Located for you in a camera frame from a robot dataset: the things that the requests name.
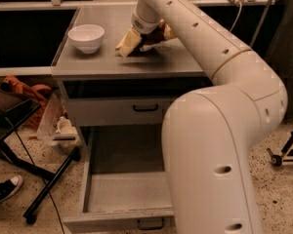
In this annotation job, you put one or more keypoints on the closed grey upper drawer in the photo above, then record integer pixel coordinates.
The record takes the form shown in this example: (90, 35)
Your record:
(117, 111)

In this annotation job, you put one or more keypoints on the black wheeled tripod base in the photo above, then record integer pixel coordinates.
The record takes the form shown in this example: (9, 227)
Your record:
(285, 155)

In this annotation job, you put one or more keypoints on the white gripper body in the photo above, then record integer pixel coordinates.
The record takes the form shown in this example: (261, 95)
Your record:
(146, 24)

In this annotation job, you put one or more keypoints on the grey drawer cabinet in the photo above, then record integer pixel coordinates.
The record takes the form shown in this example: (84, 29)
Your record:
(165, 71)

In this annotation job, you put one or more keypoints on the black and white sneaker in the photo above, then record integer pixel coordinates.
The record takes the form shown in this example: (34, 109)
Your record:
(10, 187)

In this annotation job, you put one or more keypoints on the white ceramic bowl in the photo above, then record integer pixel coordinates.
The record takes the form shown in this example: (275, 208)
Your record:
(86, 38)

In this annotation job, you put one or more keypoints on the orange cloth bag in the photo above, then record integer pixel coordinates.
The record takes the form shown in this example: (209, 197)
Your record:
(39, 93)

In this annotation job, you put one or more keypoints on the clear plastic bag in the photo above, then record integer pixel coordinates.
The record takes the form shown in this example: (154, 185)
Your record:
(55, 129)

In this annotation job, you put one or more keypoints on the brown and yellow chip bag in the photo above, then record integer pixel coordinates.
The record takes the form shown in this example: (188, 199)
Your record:
(163, 32)

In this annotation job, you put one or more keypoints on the black folding stand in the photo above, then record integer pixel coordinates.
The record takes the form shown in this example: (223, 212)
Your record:
(15, 109)

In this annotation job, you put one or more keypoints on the metal support pole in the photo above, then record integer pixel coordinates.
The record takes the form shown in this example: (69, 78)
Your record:
(260, 23)

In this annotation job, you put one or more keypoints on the dark grey side cabinet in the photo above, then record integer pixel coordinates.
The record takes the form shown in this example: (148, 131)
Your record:
(280, 53)

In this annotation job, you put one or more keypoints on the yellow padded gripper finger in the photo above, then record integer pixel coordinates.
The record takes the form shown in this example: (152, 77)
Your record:
(129, 42)

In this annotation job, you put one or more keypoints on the open grey bottom drawer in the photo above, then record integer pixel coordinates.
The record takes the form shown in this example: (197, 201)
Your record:
(124, 186)

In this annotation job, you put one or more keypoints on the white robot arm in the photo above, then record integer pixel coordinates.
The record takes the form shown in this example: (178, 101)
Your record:
(207, 133)

